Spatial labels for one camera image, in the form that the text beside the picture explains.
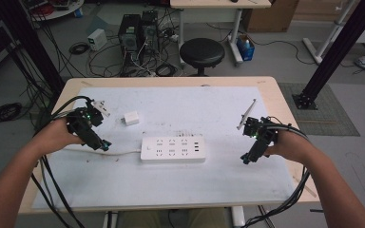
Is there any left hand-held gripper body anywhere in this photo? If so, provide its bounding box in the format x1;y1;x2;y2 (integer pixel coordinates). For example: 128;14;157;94
66;99;112;151

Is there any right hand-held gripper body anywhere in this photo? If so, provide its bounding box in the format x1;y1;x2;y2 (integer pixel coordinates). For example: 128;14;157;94
236;98;279;161

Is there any white charger plug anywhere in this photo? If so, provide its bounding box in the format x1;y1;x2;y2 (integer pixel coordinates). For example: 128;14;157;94
119;110;141;126

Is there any white power strip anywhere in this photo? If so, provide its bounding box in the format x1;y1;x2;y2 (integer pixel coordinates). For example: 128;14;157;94
140;136;207;163

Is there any person's right hand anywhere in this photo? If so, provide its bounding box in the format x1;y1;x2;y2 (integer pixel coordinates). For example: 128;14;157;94
263;128;318;165

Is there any person's left hand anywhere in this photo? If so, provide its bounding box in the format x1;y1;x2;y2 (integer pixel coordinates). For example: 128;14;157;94
33;117;86;156

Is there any grey floor mat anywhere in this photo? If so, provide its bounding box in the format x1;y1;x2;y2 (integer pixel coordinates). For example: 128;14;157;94
278;82;361;138

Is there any white table mat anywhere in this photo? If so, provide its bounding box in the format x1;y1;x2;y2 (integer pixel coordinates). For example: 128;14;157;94
31;85;297;210

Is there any white power supply box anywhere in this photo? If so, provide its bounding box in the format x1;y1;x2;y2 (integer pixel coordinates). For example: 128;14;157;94
86;28;108;51

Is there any blue open box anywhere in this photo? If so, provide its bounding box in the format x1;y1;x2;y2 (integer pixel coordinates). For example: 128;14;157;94
236;33;256;63

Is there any black computer tower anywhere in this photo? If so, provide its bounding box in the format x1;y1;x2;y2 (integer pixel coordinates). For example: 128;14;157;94
117;13;143;69
140;9;160;56

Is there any black round stool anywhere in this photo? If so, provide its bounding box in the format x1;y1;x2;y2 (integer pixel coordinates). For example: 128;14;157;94
179;37;226;77

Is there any round white table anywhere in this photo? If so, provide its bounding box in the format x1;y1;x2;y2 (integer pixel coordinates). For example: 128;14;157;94
20;0;86;23

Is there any brown cardboard box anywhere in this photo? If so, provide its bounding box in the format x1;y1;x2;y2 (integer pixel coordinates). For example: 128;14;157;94
245;0;300;33

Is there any white metal stand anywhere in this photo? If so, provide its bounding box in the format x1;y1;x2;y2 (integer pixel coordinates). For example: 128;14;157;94
301;0;365;66

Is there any white-legged wooden desk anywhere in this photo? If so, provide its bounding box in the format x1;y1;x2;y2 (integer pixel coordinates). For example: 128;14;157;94
169;0;273;67

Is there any white power strip cable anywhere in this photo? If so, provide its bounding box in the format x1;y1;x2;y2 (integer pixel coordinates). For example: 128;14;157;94
64;146;143;157

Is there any right gripper black cable bundle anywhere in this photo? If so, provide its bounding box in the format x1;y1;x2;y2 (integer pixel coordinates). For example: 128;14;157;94
240;115;312;228

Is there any gripper black cable bundle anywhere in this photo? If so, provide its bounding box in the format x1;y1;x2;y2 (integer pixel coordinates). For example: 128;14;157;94
30;95;95;228
240;115;312;228

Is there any left gripper black cable bundle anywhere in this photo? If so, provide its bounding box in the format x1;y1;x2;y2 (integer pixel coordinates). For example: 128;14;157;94
30;95;95;228

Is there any small black cable coil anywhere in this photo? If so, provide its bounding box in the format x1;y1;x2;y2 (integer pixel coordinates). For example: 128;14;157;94
68;41;91;55

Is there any large black cable coil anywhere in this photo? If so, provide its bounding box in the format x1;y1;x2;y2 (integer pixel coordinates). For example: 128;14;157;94
0;102;24;124

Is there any tangle of floor cables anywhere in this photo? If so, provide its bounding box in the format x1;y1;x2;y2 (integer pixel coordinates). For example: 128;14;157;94
86;9;184;79

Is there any black metal frame post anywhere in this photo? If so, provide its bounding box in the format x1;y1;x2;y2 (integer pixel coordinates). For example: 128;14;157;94
0;0;67;96
292;0;365;111

